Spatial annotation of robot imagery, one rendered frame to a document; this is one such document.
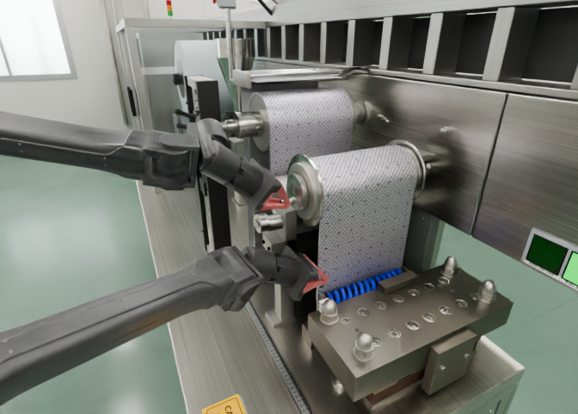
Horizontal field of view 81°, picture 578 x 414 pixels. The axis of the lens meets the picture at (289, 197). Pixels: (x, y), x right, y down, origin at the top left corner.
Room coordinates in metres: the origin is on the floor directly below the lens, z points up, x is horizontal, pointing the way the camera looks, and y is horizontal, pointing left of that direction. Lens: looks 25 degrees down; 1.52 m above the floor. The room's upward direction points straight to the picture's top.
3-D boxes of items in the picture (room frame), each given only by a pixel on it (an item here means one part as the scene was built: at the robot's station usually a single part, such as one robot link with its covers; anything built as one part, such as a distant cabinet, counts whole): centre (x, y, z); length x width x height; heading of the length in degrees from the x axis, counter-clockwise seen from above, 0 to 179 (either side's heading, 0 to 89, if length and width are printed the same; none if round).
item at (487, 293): (0.57, -0.42, 1.05); 0.04 x 0.04 x 0.04
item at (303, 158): (0.63, -0.03, 1.25); 0.15 x 0.01 x 0.15; 26
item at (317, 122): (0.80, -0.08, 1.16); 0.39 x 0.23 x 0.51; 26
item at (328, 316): (0.51, -0.08, 1.05); 0.04 x 0.04 x 0.04
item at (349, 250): (0.63, -0.17, 1.11); 0.23 x 0.01 x 0.18; 116
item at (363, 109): (0.98, -0.18, 1.34); 0.07 x 0.07 x 0.07; 26
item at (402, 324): (0.54, -0.25, 1.00); 0.40 x 0.16 x 0.06; 116
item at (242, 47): (1.32, 0.19, 1.50); 0.14 x 0.14 x 0.06
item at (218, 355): (1.49, 0.35, 0.88); 2.52 x 0.66 x 0.04; 26
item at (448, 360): (0.46, -0.31, 0.97); 0.10 x 0.03 x 0.11; 116
